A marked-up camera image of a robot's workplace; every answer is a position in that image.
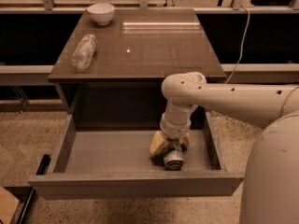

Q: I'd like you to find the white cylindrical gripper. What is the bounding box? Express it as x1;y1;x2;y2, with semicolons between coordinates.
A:
149;115;191;157

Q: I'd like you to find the crushed 7up can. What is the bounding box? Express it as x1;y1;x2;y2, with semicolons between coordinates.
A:
163;140;184;171

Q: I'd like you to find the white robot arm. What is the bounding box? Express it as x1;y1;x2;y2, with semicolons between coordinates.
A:
149;72;299;224

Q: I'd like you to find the grey cabinet with glossy top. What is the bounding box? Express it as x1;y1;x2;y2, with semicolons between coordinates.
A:
49;9;225;130

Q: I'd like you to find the open grey top drawer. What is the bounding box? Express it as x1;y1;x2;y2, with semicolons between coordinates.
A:
28;111;244;199

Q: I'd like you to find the clear plastic water bottle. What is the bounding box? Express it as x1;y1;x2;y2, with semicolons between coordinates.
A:
71;35;97;70

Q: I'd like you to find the black bar on floor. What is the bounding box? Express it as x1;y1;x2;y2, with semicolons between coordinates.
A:
15;154;51;224

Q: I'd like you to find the white ceramic bowl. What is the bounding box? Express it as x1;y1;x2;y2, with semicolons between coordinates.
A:
87;3;115;25

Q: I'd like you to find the wooden board corner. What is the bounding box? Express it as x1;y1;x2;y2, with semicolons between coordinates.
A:
0;187;19;224

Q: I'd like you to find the white power cable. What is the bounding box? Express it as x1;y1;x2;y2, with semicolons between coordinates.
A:
224;6;251;85

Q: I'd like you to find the metal railing frame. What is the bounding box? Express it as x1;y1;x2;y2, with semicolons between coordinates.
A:
0;0;299;16

